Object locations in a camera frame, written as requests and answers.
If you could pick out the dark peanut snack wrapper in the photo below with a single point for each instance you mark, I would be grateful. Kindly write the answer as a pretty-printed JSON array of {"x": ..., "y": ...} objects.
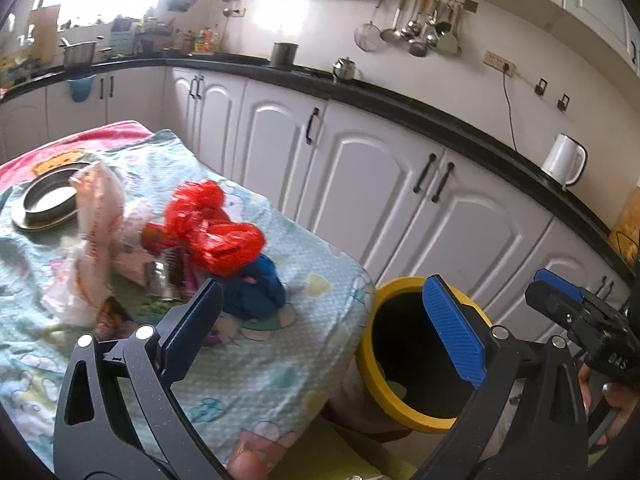
[{"x": 113, "y": 322}]

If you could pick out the hanging green spatula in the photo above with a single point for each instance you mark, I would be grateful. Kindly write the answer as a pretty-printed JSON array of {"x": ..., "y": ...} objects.
[{"x": 447, "y": 39}]

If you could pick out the wall power socket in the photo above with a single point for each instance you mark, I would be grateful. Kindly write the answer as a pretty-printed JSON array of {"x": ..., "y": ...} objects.
[{"x": 499, "y": 63}]

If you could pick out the steel cooking pot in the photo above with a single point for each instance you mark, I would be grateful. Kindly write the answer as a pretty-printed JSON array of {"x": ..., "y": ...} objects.
[{"x": 79, "y": 54}]

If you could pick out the round metal plate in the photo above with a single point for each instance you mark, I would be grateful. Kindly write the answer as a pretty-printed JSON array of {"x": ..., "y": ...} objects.
[{"x": 48, "y": 201}]

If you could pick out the red plastic bag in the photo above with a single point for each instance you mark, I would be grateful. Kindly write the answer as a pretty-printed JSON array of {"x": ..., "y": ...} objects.
[{"x": 195, "y": 215}]

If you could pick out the person's left hand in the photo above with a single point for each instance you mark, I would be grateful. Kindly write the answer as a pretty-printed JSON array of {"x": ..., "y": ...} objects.
[{"x": 246, "y": 465}]

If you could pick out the white electric kettle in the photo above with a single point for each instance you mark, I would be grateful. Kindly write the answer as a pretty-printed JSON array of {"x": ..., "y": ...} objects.
[{"x": 566, "y": 161}]

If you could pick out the small steel teapot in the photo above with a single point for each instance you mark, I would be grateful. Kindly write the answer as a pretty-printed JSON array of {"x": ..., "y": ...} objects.
[{"x": 344, "y": 70}]

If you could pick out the blue hanging basin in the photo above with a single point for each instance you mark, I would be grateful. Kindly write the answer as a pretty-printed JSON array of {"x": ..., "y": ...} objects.
[{"x": 80, "y": 88}]

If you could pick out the hanging steel ladle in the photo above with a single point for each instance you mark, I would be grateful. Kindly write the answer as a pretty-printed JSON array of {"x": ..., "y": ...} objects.
[{"x": 392, "y": 35}]

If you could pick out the black cylindrical container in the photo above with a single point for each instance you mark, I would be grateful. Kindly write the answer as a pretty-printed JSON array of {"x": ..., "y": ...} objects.
[{"x": 283, "y": 55}]

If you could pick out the blue plastic bag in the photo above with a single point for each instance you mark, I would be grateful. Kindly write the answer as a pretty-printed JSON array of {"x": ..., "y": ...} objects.
[{"x": 255, "y": 292}]

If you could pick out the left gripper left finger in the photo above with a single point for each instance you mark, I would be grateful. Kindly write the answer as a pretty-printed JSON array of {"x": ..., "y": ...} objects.
[{"x": 183, "y": 330}]

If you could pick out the green cloth on lap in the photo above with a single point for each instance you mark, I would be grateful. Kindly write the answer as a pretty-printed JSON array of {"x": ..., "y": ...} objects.
[{"x": 326, "y": 451}]

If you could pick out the white printed plastic bag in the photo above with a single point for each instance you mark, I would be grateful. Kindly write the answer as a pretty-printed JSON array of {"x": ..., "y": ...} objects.
[{"x": 109, "y": 241}]

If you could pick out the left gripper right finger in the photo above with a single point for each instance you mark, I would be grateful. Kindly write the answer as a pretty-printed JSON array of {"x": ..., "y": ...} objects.
[{"x": 464, "y": 347}]

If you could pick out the red candy tube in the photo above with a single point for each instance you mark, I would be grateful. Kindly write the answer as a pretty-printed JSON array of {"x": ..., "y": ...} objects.
[{"x": 155, "y": 239}]

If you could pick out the hanging wire strainer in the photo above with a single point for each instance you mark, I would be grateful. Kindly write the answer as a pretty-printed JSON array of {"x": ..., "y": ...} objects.
[{"x": 367, "y": 36}]

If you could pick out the person's right hand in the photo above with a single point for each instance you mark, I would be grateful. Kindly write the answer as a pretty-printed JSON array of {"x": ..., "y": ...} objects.
[{"x": 620, "y": 397}]

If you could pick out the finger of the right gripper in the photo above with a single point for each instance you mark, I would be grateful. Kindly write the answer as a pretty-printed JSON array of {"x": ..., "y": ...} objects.
[
  {"x": 570, "y": 311},
  {"x": 554, "y": 280}
]

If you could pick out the yellow rimmed black trash bin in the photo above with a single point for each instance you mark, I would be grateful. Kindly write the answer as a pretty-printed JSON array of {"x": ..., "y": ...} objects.
[{"x": 404, "y": 365}]

